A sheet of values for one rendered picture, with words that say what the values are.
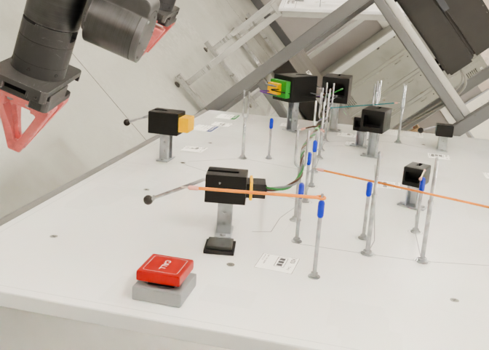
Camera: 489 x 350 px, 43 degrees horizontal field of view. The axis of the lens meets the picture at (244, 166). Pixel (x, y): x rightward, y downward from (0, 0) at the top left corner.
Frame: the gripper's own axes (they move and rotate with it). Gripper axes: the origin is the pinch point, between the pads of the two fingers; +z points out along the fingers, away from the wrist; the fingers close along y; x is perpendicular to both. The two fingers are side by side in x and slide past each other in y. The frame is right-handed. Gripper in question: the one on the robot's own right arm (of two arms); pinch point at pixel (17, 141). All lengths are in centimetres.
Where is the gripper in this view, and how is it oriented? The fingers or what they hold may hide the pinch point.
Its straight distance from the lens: 74.4
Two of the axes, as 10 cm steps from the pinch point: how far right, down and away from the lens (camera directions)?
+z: -3.8, 8.4, 3.9
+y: 1.2, -3.8, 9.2
